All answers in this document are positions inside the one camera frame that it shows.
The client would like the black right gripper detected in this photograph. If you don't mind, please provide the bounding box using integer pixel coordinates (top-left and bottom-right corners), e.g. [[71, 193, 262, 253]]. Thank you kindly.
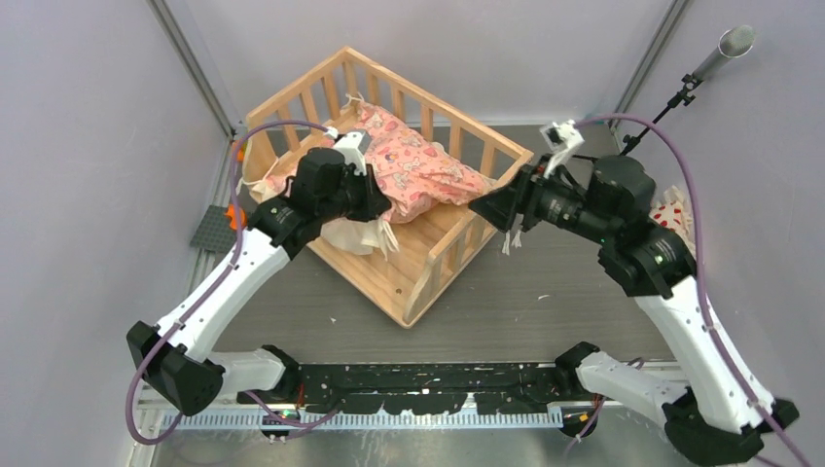
[[465, 152, 611, 242]]

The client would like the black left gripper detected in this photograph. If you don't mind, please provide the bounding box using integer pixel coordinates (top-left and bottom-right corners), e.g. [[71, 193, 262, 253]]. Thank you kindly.
[[318, 162, 390, 224]]

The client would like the pink unicorn print cushion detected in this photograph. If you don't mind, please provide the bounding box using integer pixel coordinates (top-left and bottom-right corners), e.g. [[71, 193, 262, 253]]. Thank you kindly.
[[235, 93, 524, 262]]

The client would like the wooden slatted pet bed frame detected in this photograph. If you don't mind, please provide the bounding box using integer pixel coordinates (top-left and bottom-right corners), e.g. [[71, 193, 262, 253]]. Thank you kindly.
[[246, 47, 533, 328]]

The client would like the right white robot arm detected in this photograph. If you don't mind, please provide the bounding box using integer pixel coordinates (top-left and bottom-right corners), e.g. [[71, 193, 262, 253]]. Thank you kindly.
[[470, 156, 799, 466]]

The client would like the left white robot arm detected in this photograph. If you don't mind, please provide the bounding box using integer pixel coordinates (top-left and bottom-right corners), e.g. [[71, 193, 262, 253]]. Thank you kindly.
[[126, 141, 390, 415]]

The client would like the orange and green toy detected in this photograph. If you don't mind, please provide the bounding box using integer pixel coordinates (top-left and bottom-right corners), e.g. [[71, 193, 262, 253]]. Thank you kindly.
[[233, 142, 247, 163]]

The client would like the orange arch toy block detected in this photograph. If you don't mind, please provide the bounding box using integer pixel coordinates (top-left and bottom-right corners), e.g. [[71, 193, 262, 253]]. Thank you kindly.
[[224, 204, 247, 231]]

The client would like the grey building block plate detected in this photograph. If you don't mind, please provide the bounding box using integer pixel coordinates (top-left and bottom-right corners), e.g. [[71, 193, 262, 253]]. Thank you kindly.
[[190, 205, 236, 254]]

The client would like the white strawberry print pillow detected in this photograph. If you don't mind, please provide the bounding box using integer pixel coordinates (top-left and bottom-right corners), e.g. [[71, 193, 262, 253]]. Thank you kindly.
[[649, 186, 696, 255]]

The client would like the microphone on black stand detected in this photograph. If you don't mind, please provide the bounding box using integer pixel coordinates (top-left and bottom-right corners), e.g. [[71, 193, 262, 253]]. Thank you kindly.
[[569, 24, 757, 162]]

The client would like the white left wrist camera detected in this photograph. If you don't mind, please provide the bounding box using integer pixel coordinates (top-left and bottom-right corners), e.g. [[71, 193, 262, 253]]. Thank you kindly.
[[332, 129, 372, 176]]

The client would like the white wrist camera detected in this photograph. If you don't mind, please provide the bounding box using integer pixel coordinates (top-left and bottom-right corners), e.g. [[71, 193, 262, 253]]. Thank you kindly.
[[332, 129, 372, 176], [539, 120, 585, 179]]

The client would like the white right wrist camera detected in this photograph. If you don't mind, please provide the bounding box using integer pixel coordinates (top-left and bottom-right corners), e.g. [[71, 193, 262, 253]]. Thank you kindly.
[[539, 120, 585, 179]]

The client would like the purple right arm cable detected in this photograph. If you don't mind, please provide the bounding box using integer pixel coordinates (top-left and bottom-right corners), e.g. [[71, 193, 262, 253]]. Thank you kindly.
[[566, 113, 813, 467]]

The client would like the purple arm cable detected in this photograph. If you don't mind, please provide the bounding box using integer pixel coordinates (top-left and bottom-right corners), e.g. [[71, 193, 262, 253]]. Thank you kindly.
[[566, 113, 813, 467], [124, 120, 342, 448]]

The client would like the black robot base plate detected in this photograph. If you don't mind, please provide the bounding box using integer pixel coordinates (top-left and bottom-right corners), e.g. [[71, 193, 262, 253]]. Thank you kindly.
[[237, 363, 595, 415]]

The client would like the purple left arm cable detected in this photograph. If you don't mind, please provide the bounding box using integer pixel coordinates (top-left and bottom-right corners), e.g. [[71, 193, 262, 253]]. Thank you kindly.
[[124, 120, 342, 448]]

